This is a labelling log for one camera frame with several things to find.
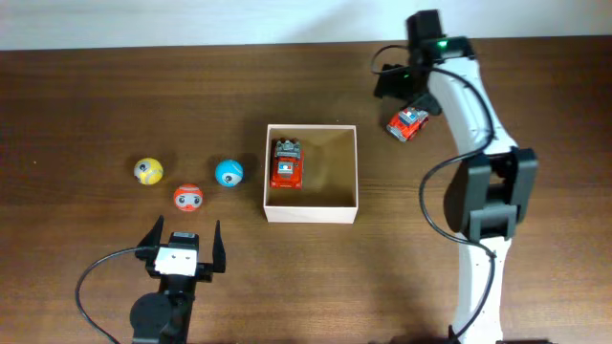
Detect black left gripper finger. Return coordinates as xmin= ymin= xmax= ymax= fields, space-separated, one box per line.
xmin=208 ymin=220 xmax=226 ymax=273
xmin=135 ymin=215 xmax=164 ymax=261

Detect red toy truck yellow ladder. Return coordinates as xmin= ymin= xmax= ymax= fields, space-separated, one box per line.
xmin=386 ymin=107 xmax=429 ymax=142

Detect red toy truck blue tracks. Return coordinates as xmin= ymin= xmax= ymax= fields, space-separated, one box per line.
xmin=270 ymin=138 xmax=304 ymax=189

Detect white cardboard box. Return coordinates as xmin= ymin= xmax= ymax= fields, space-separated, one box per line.
xmin=263 ymin=124 xmax=360 ymax=224

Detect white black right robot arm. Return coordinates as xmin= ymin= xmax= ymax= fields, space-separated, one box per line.
xmin=372 ymin=10 xmax=538 ymax=344

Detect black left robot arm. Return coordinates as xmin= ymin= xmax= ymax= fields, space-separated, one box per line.
xmin=130 ymin=217 xmax=227 ymax=343

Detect red face ball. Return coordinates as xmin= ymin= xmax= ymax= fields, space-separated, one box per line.
xmin=173 ymin=183 xmax=204 ymax=212

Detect yellow face ball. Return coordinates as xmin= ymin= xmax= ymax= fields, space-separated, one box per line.
xmin=134 ymin=158 xmax=164 ymax=185

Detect blue face ball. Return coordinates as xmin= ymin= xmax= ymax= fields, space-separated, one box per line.
xmin=215 ymin=160 xmax=244 ymax=187

